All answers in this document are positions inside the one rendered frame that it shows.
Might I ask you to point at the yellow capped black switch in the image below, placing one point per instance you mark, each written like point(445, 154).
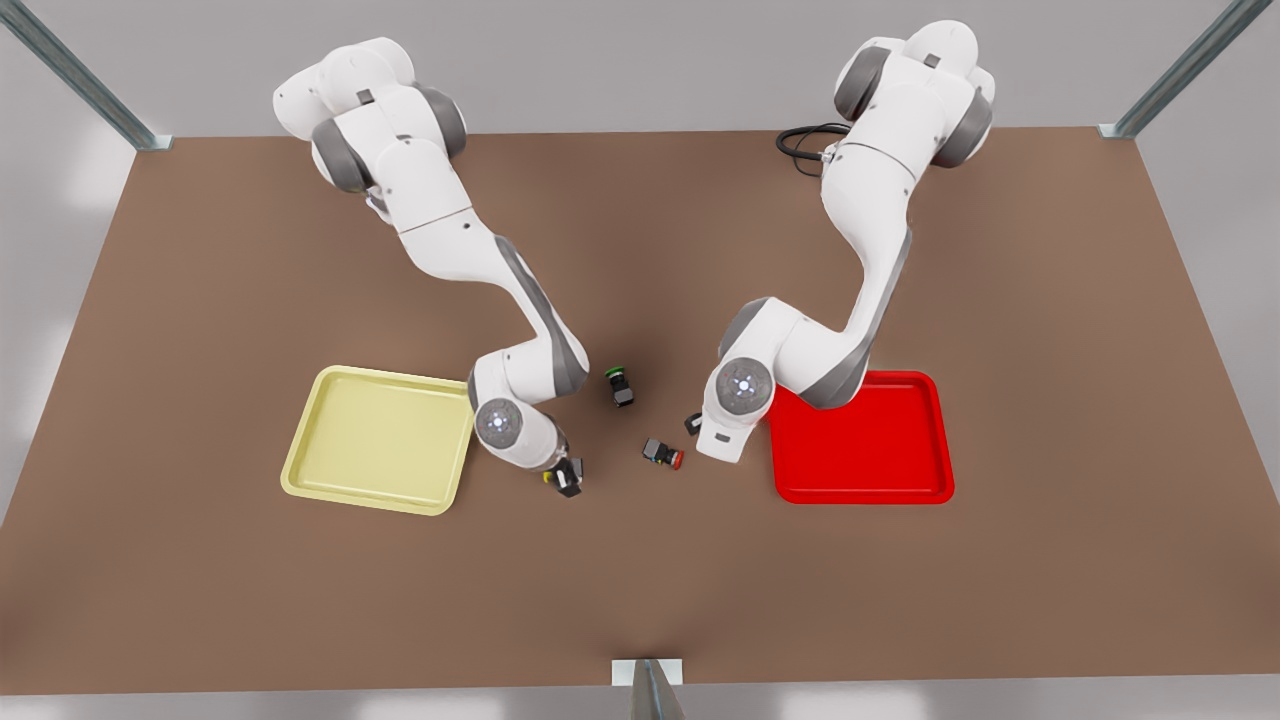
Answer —
point(570, 483)

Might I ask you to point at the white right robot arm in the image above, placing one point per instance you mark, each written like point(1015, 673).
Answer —
point(440, 220)

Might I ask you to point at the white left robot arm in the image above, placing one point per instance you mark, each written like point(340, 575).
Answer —
point(870, 200)

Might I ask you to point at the red square tray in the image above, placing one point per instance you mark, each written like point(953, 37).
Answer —
point(865, 450)

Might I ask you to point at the pale yellow square tray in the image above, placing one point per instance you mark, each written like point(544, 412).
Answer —
point(380, 440)

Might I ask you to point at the red capped black switch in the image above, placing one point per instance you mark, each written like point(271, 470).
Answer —
point(660, 453)

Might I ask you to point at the green capped black switch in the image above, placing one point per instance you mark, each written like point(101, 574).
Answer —
point(621, 388)

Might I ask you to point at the silver frame post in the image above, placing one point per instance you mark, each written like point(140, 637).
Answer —
point(648, 685)
point(70, 70)
point(1180, 70)

